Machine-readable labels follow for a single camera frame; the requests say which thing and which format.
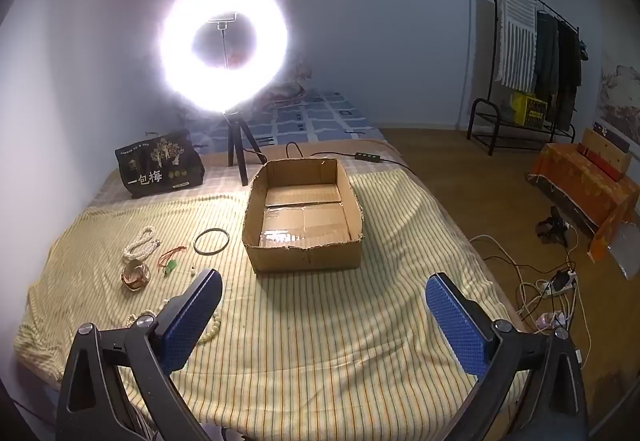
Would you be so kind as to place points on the blue patterned bed sheet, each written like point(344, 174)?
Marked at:
point(325, 118)

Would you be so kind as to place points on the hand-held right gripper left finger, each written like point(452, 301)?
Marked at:
point(185, 321)

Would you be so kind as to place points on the beige checked bed sheet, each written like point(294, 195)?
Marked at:
point(375, 168)

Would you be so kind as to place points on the yellow striped blanket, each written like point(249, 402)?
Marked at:
point(325, 346)

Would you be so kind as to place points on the black printed snack bag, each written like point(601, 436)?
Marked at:
point(160, 166)

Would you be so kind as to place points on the white striped towel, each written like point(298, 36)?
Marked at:
point(515, 36)

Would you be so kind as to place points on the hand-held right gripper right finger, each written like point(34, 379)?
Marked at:
point(457, 326)

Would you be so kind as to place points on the cardboard box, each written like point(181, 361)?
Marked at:
point(300, 256)

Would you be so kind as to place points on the black tripod stand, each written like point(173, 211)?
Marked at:
point(235, 141)

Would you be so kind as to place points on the white power strip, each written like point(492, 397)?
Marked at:
point(557, 288)

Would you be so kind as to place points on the black hanging garment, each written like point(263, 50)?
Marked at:
point(569, 71)

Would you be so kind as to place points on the grey foil board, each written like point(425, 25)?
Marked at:
point(625, 251)

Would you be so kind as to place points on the folded floral quilt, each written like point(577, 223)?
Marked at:
point(295, 88)

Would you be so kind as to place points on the tan flat box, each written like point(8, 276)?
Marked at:
point(607, 146)

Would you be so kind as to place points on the pink white plug adapter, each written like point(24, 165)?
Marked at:
point(550, 320)

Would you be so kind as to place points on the wall poster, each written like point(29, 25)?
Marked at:
point(620, 96)

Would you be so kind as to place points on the black metal clothes rack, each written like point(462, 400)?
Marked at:
point(470, 126)

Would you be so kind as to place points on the red flat box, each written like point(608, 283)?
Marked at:
point(600, 163)

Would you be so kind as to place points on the yellow box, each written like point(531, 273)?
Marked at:
point(530, 108)

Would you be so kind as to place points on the dark green hanging garment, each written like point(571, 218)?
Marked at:
point(546, 56)

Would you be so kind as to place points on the orange cloth covered stand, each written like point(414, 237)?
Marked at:
point(575, 181)

